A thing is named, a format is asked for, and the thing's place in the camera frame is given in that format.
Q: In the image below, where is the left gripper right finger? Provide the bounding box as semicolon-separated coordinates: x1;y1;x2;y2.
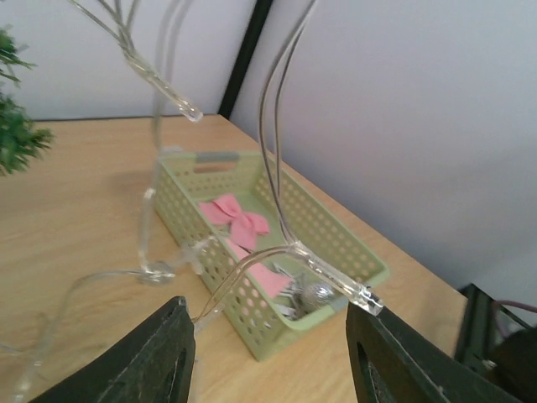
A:
346;302;518;402

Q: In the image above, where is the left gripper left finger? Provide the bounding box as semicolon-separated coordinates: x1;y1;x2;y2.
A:
33;296;196;403

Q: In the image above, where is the green perforated plastic basket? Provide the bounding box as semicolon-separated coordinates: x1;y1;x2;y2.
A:
155;152;388;361

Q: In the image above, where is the small green christmas tree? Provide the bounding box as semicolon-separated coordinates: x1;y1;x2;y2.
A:
1;28;54;176

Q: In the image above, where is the clear string light garland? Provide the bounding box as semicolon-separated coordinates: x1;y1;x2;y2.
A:
9;1;383;402

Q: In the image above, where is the silver glitter ball ornament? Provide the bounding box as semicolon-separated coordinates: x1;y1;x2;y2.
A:
300;282;336;312

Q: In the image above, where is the silver star ornament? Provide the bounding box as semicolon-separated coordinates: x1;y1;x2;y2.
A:
271;261;306;322

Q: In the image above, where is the pink fabric triangle ornament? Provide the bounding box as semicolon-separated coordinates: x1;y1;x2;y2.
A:
226;238;291;298

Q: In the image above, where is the pink fabric bow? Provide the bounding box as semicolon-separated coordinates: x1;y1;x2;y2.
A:
198;194;270;250

